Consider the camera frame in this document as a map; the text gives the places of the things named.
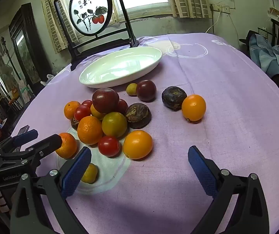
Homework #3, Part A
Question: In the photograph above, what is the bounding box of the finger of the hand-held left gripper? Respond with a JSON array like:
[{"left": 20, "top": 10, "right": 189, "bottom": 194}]
[
  {"left": 0, "top": 129, "right": 39, "bottom": 154},
  {"left": 0, "top": 134, "right": 62, "bottom": 167}
]

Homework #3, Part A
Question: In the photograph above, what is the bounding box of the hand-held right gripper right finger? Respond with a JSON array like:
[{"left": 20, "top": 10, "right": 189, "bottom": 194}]
[{"left": 187, "top": 145, "right": 269, "bottom": 234}]

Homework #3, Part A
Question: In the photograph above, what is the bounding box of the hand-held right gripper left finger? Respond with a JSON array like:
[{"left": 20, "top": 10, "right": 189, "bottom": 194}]
[{"left": 10, "top": 146, "right": 92, "bottom": 234}]

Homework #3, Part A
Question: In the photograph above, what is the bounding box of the small yellow-green citrus fruit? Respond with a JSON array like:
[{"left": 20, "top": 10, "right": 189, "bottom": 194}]
[{"left": 81, "top": 163, "right": 99, "bottom": 184}]

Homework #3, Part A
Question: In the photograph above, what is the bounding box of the large mandarin orange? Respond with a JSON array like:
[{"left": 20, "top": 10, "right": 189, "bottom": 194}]
[{"left": 77, "top": 116, "right": 104, "bottom": 145}]

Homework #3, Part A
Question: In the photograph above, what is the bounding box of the small orange citrus fruit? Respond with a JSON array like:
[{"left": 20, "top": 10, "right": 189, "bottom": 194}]
[{"left": 90, "top": 104, "right": 106, "bottom": 121}]

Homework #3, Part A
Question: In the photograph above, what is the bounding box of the green-orange tomato back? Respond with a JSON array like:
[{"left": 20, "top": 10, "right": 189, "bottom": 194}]
[{"left": 102, "top": 112, "right": 128, "bottom": 138}]

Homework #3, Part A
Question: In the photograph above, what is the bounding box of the smooth orange citrus fruit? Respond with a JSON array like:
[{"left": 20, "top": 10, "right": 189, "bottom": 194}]
[{"left": 181, "top": 94, "right": 207, "bottom": 122}]

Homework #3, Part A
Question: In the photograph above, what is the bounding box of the white oval plate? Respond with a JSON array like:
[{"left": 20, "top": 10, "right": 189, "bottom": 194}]
[{"left": 79, "top": 46, "right": 163, "bottom": 89}]

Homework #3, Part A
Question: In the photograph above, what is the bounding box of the smartphone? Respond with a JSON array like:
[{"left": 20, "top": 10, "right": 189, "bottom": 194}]
[{"left": 16, "top": 125, "right": 30, "bottom": 136}]

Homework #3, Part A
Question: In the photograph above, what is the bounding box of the purple tablecloth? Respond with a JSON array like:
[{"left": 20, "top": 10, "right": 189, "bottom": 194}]
[{"left": 8, "top": 33, "right": 279, "bottom": 234}]

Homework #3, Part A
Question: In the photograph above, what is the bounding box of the white plastic bag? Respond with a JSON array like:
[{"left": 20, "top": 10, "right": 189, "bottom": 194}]
[{"left": 41, "top": 74, "right": 56, "bottom": 86}]

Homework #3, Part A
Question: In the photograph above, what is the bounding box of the electric fan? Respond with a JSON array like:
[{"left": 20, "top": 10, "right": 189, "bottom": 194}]
[{"left": 2, "top": 66, "right": 16, "bottom": 83}]

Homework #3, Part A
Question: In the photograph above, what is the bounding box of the yellow tomato on cloth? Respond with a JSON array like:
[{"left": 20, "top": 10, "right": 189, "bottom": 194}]
[{"left": 123, "top": 130, "right": 153, "bottom": 160}]

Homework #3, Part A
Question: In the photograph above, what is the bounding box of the dark red plum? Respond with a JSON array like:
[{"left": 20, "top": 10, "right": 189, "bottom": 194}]
[{"left": 92, "top": 88, "right": 120, "bottom": 114}]

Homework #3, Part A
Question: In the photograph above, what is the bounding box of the small yellow longan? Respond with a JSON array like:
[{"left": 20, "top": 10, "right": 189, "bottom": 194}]
[{"left": 126, "top": 83, "right": 138, "bottom": 96}]

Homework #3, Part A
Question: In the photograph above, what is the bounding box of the dark red tomato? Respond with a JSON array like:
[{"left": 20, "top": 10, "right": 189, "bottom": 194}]
[{"left": 136, "top": 80, "right": 157, "bottom": 102}]

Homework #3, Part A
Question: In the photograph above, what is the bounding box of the dark wooden cabinet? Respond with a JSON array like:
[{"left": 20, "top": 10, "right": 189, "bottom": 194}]
[{"left": 9, "top": 3, "right": 42, "bottom": 88}]

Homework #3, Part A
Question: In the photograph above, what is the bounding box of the blue clothes pile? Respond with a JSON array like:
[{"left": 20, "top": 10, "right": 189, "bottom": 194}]
[{"left": 249, "top": 34, "right": 279, "bottom": 78}]

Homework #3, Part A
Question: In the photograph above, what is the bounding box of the round painted screen black stand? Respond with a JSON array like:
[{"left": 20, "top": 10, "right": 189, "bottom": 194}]
[{"left": 54, "top": 0, "right": 140, "bottom": 71}]

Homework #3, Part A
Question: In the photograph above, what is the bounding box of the white power cable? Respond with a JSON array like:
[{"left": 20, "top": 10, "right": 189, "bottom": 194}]
[{"left": 205, "top": 11, "right": 221, "bottom": 34}]

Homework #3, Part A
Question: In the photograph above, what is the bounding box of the white wall socket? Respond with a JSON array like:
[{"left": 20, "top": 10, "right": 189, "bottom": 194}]
[{"left": 210, "top": 4, "right": 230, "bottom": 13}]

